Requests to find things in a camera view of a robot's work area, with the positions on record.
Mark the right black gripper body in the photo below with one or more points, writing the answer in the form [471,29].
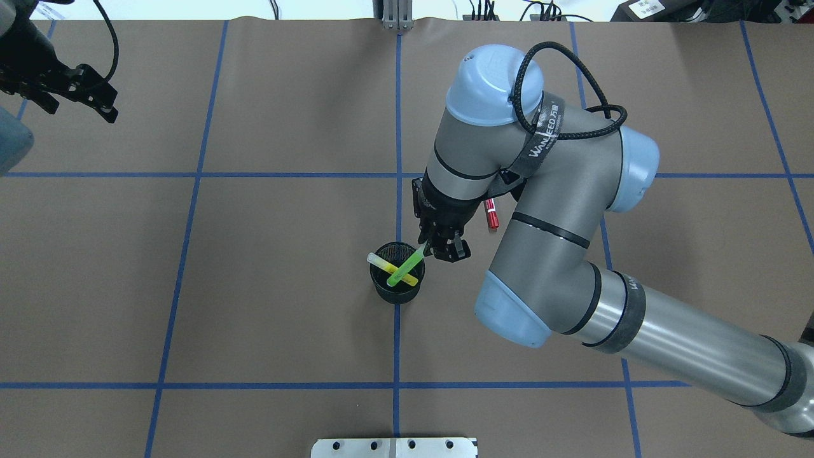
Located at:
[447,212]

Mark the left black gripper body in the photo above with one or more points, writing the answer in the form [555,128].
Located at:
[30,46]

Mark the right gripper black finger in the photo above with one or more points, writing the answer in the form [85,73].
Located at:
[428,243]
[452,250]

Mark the green highlighter pen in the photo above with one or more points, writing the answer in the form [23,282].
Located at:
[402,273]

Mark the yellow highlighter pen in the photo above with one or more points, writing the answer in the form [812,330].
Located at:
[380,263]

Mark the red marker pen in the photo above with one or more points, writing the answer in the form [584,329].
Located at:
[492,218]

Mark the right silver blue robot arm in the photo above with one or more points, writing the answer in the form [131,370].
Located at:
[536,125]

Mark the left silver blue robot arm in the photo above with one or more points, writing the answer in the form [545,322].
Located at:
[16,138]

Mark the black box white label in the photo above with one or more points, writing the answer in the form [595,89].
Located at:
[654,11]

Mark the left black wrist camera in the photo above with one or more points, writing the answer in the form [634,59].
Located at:
[81,84]

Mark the aluminium frame post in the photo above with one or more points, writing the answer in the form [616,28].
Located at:
[396,15]

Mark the white camera stand column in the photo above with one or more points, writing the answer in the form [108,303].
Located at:
[396,447]

